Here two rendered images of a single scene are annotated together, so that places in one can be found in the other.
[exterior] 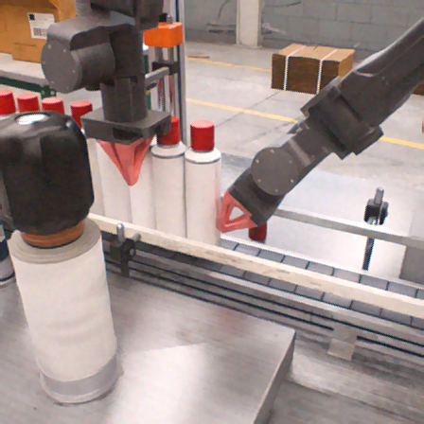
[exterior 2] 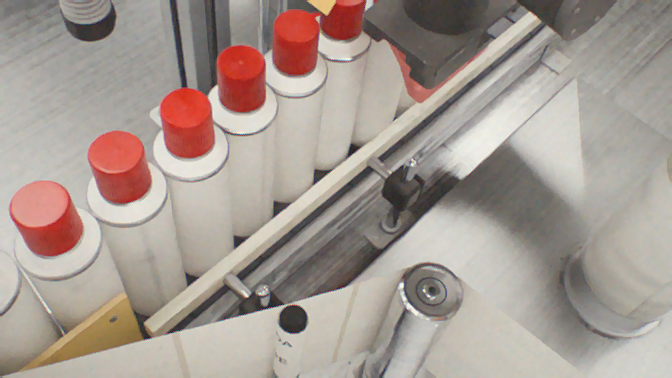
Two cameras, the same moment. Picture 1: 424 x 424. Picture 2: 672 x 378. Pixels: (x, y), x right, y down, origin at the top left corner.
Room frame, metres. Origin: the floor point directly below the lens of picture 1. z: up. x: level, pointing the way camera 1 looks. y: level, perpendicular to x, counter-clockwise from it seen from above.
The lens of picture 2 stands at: (0.60, 0.49, 1.43)
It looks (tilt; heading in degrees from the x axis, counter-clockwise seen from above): 57 degrees down; 280
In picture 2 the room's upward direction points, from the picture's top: 10 degrees clockwise
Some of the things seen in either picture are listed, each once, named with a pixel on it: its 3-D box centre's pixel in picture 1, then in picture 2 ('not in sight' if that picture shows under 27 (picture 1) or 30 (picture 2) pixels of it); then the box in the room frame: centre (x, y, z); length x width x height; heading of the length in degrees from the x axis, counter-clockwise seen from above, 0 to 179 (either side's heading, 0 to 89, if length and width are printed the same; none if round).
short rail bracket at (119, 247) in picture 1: (124, 257); (400, 195); (0.60, 0.13, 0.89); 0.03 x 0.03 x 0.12; 65
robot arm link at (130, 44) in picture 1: (116, 52); not in sight; (0.61, 0.12, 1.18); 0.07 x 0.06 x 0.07; 148
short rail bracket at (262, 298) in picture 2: not in sight; (249, 304); (0.69, 0.28, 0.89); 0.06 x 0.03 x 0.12; 155
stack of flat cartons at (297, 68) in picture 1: (312, 69); not in sight; (4.69, -0.93, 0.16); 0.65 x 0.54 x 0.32; 62
